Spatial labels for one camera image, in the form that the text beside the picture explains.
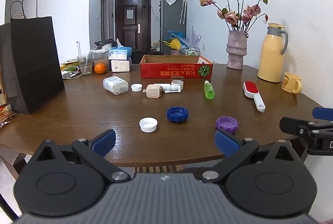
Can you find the dried pink roses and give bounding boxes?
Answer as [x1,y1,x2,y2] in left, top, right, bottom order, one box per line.
[199,0,275,32]

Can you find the wooden slatted chair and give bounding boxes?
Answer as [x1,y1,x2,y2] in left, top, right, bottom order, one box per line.
[135,165,183,174]

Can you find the white spray bottle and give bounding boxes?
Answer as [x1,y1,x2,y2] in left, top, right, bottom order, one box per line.
[153,83,183,94]

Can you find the clear container white lid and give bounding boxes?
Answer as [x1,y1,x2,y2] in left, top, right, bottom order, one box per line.
[91,49,110,68]

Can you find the purple bottle cap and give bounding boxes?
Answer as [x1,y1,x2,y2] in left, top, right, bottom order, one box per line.
[216,116,238,135]

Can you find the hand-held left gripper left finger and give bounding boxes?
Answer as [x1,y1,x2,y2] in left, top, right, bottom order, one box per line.
[31,129,131,184]

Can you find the white charger with cables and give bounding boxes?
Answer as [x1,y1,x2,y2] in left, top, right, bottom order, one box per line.
[61,65,81,80]

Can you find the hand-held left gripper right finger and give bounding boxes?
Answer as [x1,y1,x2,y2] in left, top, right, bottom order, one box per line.
[199,130,299,184]

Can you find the large white bottle cap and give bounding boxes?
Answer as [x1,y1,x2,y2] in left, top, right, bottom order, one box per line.
[139,117,158,133]

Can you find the yellow thermos jug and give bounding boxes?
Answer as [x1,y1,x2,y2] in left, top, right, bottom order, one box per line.
[257,23,289,83]

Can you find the black paper bag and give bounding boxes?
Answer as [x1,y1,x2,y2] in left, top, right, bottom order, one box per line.
[10,0,65,115]

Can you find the orange fruit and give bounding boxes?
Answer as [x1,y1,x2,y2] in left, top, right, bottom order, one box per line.
[94,63,107,75]

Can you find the grey refrigerator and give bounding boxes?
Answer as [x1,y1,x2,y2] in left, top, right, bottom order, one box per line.
[159,0,187,55]

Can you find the purple tissue pack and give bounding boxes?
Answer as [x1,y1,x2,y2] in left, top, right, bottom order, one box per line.
[111,59,130,73]

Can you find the green liquid bottle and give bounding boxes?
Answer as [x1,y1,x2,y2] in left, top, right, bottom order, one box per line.
[204,80,215,100]

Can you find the dark brown door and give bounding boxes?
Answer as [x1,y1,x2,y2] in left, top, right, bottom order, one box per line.
[115,0,152,54]

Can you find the snack packets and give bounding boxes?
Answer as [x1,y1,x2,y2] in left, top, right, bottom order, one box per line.
[0,103,16,129]

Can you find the yellow watering can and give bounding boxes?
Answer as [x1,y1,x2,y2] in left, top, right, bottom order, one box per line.
[163,39,181,50]

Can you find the pink textured vase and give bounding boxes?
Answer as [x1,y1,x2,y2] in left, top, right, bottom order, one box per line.
[226,30,249,70]

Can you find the yellow mug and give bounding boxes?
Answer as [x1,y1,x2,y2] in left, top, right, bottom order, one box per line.
[281,72,303,94]

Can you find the blue plastic items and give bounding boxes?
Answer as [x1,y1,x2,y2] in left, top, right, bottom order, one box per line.
[166,31,186,45]

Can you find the white pill bottle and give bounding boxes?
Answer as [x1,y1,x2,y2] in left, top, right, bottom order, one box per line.
[103,76,129,95]

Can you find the orange cardboard box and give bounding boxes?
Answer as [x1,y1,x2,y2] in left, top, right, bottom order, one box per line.
[140,55,213,79]

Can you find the glass cup with straw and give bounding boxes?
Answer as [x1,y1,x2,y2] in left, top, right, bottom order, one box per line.
[77,54,93,76]

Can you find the beige cube plug adapter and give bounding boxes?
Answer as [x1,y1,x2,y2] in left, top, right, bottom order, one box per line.
[143,84,162,98]

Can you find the blue tissue pack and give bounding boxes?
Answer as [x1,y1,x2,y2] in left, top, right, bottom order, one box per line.
[108,40,132,60]

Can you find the red white lint brush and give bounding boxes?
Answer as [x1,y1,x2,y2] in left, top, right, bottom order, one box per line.
[243,81,266,112]

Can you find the blue bottle cap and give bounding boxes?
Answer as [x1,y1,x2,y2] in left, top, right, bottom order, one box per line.
[166,107,188,123]

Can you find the white folded umbrella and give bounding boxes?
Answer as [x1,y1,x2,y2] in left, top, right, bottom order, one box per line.
[179,0,187,24]

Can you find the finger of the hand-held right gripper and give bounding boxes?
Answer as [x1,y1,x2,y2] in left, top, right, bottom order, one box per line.
[280,117,333,140]
[312,107,333,121]

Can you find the metal wire rack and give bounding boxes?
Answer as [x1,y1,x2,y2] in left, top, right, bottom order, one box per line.
[183,47,200,56]

